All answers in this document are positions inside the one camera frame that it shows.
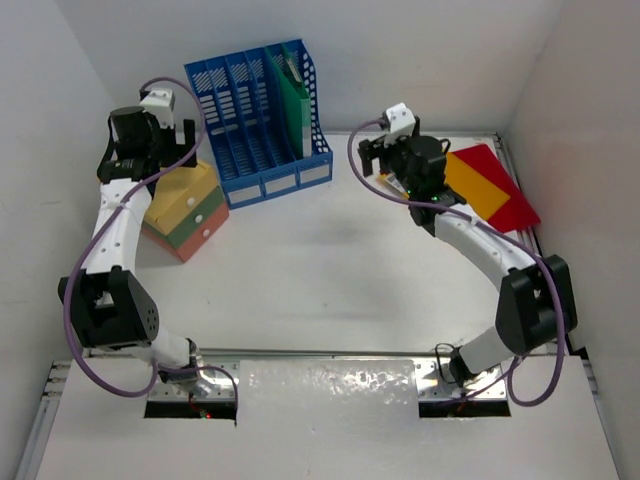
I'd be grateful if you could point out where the yellow drawer box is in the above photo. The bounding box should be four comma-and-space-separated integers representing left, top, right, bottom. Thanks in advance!
144, 160, 219, 235

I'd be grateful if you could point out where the orange folder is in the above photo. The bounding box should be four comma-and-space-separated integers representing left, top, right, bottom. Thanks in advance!
445, 153, 510, 221

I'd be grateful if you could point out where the green folder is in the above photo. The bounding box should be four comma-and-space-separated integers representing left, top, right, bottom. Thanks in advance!
267, 43, 312, 159

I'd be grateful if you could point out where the red folder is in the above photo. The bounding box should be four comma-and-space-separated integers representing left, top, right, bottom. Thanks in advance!
445, 144, 540, 233

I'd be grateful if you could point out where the pink bottom drawer box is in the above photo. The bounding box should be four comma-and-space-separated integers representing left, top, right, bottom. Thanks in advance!
142, 205, 229, 263

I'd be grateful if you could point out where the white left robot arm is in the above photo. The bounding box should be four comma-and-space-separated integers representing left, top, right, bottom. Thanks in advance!
58, 104, 198, 391

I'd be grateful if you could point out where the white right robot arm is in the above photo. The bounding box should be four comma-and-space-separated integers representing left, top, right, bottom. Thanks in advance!
352, 133, 578, 386

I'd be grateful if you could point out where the blue file organizer rack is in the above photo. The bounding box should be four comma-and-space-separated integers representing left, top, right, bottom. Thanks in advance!
184, 39, 333, 209

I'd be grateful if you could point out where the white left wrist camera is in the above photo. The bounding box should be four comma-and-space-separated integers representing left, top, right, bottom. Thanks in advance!
139, 88, 175, 129

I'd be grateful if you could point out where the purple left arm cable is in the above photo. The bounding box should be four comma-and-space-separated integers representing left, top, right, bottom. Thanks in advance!
64, 77, 239, 401

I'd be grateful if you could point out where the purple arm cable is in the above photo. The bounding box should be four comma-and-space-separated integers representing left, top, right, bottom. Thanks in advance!
64, 77, 239, 401
347, 119, 569, 406

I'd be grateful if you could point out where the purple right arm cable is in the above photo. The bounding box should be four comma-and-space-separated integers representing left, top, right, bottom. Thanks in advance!
347, 119, 569, 406

